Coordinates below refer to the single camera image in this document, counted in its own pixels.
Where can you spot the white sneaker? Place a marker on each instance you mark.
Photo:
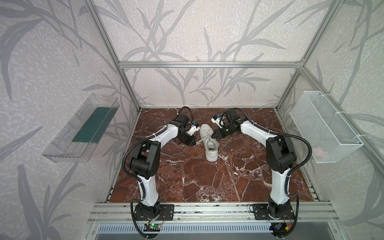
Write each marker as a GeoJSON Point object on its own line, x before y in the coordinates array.
{"type": "Point", "coordinates": [211, 156]}

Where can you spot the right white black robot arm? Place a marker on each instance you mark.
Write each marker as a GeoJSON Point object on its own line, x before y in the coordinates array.
{"type": "Point", "coordinates": [280, 154]}

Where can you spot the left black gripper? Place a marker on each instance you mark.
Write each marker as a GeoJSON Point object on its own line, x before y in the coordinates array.
{"type": "Point", "coordinates": [188, 138]}

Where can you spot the black mounting plate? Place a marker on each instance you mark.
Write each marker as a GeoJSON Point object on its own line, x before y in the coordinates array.
{"type": "Point", "coordinates": [264, 212]}
{"type": "Point", "coordinates": [163, 212]}

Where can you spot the clear plastic wall bin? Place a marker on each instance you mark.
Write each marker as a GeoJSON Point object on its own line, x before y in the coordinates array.
{"type": "Point", "coordinates": [79, 138]}

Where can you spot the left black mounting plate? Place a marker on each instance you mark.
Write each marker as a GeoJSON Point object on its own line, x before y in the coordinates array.
{"type": "Point", "coordinates": [163, 212]}

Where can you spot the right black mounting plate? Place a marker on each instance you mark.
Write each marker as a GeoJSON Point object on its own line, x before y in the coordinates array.
{"type": "Point", "coordinates": [264, 212]}

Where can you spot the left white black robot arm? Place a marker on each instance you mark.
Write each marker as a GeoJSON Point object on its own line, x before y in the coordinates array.
{"type": "Point", "coordinates": [142, 161]}

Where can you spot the pink object in basket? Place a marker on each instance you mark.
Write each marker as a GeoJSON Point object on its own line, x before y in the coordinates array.
{"type": "Point", "coordinates": [319, 152]}

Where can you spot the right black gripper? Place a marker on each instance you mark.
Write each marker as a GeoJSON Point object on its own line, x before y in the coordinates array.
{"type": "Point", "coordinates": [219, 131]}

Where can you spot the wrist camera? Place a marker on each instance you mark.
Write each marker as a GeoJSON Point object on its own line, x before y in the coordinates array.
{"type": "Point", "coordinates": [195, 127]}
{"type": "Point", "coordinates": [218, 120]}

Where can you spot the left electronics board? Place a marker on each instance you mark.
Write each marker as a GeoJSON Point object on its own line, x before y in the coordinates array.
{"type": "Point", "coordinates": [152, 227]}

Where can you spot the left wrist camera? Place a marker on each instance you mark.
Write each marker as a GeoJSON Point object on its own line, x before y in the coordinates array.
{"type": "Point", "coordinates": [195, 127]}

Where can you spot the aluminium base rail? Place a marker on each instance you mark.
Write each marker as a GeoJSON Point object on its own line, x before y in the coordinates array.
{"type": "Point", "coordinates": [234, 212]}

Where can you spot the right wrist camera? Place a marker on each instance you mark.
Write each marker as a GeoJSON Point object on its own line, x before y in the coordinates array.
{"type": "Point", "coordinates": [218, 120]}

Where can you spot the white wire mesh basket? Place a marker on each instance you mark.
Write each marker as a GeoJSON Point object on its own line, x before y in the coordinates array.
{"type": "Point", "coordinates": [322, 125]}

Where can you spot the aluminium frame crossbar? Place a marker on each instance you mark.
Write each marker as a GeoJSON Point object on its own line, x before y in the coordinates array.
{"type": "Point", "coordinates": [163, 64]}

